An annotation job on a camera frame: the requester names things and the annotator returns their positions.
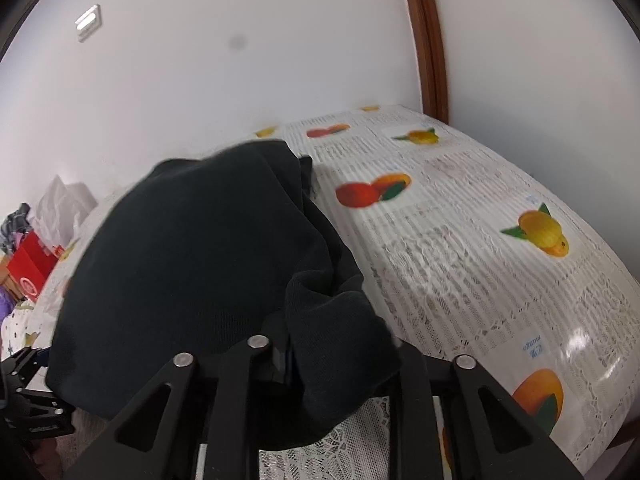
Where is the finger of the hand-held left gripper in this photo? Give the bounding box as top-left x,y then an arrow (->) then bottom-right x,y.
7,391 -> 77,439
0,346 -> 52,390

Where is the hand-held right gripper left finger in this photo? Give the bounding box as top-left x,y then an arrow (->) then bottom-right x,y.
62,335 -> 292,480

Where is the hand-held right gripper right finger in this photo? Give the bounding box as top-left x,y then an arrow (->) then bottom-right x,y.
389,344 -> 584,480

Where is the black t-shirt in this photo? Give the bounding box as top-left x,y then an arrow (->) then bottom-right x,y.
45,140 -> 404,452

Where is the white patterned cloth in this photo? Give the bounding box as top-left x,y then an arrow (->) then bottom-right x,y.
0,300 -> 57,361

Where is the red box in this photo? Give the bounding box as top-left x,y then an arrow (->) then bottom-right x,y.
6,231 -> 69,302

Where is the fruit print tablecloth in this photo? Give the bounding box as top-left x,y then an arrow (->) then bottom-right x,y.
30,105 -> 640,480

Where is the dark plaid cloth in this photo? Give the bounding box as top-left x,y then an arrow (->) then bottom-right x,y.
0,203 -> 34,256

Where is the white plastic bag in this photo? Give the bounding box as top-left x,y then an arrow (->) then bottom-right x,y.
32,175 -> 99,249

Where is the white wall switch plate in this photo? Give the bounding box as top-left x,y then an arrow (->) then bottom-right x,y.
75,4 -> 102,43

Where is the brown wooden door frame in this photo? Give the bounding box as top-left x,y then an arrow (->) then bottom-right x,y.
395,0 -> 449,124

